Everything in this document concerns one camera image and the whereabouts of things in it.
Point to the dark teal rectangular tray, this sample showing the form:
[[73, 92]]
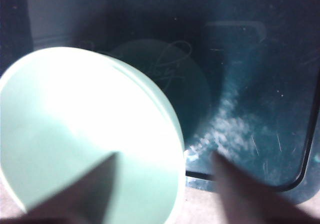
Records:
[[250, 96]]

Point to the teal ribbed bowl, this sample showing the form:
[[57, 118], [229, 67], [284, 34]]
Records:
[[75, 109]]

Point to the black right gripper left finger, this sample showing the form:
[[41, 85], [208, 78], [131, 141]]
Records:
[[80, 199]]

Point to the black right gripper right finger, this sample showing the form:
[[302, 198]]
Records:
[[250, 201]]

